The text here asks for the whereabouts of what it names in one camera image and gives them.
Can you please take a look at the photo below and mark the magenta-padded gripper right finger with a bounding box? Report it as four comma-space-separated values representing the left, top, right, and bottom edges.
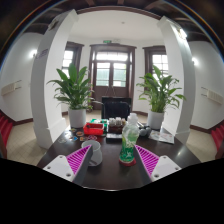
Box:
134, 143, 183, 185

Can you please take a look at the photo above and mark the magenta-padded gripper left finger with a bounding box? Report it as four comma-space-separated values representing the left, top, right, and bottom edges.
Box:
42, 144, 94, 186

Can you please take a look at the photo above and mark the clear green-labelled drink bottle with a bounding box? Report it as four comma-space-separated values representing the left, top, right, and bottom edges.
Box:
118, 112, 141, 165

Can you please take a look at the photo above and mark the printed magazine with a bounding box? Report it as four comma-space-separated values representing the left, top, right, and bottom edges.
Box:
148, 129, 176, 145

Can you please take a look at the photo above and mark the grey cup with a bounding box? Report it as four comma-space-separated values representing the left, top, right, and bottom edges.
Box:
80, 138, 104, 167

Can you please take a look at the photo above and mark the grey round device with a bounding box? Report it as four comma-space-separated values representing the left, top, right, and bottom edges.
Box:
137, 124, 153, 137

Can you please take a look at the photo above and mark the red box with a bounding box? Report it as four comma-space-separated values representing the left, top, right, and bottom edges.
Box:
82, 121, 106, 136

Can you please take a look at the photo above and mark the small black box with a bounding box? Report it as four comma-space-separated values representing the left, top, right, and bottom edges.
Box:
105, 132, 123, 141

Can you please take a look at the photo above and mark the tray of small jars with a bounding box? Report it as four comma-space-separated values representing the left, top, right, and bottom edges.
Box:
107, 116, 127, 134

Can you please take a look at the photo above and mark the leafy plant in white pot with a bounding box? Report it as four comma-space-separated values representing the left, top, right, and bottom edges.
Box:
135, 64, 187, 131
46, 62, 95, 130

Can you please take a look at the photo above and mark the black chair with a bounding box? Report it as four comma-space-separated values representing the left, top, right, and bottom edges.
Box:
101, 96, 133, 121

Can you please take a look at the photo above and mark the dark-framed window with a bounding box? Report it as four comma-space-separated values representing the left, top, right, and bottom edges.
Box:
61, 41, 85, 78
142, 45, 170, 76

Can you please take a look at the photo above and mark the dark wooden glazed door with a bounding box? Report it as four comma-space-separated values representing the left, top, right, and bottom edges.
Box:
88, 42, 137, 111

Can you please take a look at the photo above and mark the white wall radiator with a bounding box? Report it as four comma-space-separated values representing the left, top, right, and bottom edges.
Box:
0, 79, 23, 97
200, 86, 224, 105

